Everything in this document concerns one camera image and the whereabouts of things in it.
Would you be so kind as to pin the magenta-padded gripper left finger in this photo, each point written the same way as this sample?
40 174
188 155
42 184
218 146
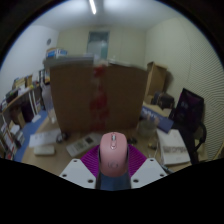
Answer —
78 171

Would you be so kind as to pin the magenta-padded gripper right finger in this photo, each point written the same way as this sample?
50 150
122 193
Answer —
146 171

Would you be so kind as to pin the pink computer mouse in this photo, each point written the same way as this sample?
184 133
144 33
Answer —
113 155

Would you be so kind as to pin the white remote control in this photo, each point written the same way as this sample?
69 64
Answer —
83 143

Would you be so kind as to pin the white book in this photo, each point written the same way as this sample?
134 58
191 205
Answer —
171 146

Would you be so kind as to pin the small black round object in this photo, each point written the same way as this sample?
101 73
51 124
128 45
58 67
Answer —
62 136

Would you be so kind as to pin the flat white box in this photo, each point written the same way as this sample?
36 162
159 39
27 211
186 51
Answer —
44 150

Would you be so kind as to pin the white paper sheet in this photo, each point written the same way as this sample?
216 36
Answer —
45 137

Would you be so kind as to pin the long blue box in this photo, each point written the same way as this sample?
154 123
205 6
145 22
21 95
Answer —
156 119

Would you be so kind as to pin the black office chair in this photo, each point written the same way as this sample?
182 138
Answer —
196 140

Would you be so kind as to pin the dark bag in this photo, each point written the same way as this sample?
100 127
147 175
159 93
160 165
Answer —
163 100

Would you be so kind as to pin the clear glass jar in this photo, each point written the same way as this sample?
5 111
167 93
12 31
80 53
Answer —
48 103

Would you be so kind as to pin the large brown cardboard box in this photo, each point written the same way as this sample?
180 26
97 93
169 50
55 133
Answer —
96 98

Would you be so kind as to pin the black monitor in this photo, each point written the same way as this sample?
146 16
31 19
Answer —
188 108

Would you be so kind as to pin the low shelf unit with books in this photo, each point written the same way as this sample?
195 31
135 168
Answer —
9 138

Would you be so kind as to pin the tall open cardboard box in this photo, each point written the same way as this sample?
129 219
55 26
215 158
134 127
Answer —
156 78

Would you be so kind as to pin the cluttered wooden side desk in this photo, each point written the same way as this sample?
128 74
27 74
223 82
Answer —
21 96

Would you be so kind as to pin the blue and white shelf unit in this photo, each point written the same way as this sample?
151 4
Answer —
56 52

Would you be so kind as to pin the frosted window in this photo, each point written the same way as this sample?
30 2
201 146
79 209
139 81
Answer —
98 43

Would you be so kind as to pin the long ceiling light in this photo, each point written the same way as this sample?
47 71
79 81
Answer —
92 6

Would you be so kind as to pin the round wall clock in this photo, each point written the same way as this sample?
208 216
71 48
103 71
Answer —
49 41

